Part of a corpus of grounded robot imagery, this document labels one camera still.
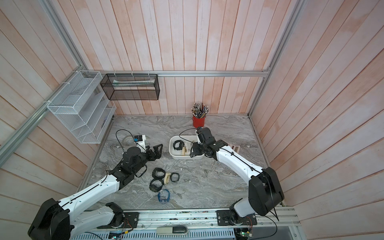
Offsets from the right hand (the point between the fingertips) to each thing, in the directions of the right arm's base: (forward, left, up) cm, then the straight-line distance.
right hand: (195, 145), depth 87 cm
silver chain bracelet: (-23, +13, -12) cm, 29 cm away
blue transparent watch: (-25, +18, -13) cm, 34 cm away
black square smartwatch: (-15, +15, -12) cm, 24 cm away
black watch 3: (-20, +23, -11) cm, 32 cm away
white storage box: (0, +12, -11) cm, 16 cm away
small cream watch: (+2, +8, -9) cm, 12 cm away
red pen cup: (+28, -2, -11) cm, 30 cm away
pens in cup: (+25, -3, +4) cm, 25 cm away
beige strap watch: (-17, +16, -9) cm, 25 cm away
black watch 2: (-11, +23, -9) cm, 27 cm away
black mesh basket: (+40, +46, +14) cm, 62 cm away
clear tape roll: (+11, +48, -11) cm, 50 cm away
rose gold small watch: (+3, +6, -8) cm, 10 cm away
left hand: (-4, +22, +4) cm, 23 cm away
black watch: (+6, +9, -8) cm, 14 cm away
